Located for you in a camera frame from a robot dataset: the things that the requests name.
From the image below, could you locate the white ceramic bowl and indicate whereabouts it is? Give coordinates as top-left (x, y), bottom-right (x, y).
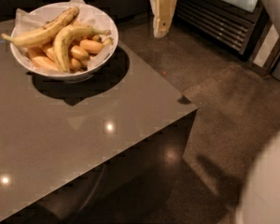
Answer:
top-left (9, 1), bottom-right (119, 84)

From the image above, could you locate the orange banana lower left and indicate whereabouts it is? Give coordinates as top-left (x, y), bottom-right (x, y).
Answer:
top-left (27, 47), bottom-right (59, 71)

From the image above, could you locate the small orange banana right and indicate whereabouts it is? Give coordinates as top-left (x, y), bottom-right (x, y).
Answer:
top-left (79, 39), bottom-right (104, 54)

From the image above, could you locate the black glass door refrigerator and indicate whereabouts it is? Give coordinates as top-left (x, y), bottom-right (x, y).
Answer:
top-left (175, 0), bottom-right (280, 63)

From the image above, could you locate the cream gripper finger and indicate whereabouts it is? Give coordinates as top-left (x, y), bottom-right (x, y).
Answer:
top-left (149, 0), bottom-right (177, 38)

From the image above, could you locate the small orange banana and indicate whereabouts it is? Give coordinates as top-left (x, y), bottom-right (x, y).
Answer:
top-left (69, 45), bottom-right (89, 61)
top-left (79, 39), bottom-right (104, 54)

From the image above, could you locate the curved spotted yellow banana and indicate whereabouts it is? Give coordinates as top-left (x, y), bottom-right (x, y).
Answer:
top-left (53, 25), bottom-right (111, 73)

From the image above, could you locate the long upper yellow banana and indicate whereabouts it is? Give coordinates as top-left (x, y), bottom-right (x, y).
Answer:
top-left (1, 7), bottom-right (79, 48)

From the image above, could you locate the white paper bowl liner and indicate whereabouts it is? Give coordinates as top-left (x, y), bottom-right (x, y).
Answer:
top-left (14, 0), bottom-right (116, 74)

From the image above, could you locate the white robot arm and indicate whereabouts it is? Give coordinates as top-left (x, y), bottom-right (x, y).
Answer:
top-left (143, 22), bottom-right (280, 224)

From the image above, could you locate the small orange banana middle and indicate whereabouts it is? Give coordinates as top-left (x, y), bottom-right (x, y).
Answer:
top-left (69, 45), bottom-right (89, 61)

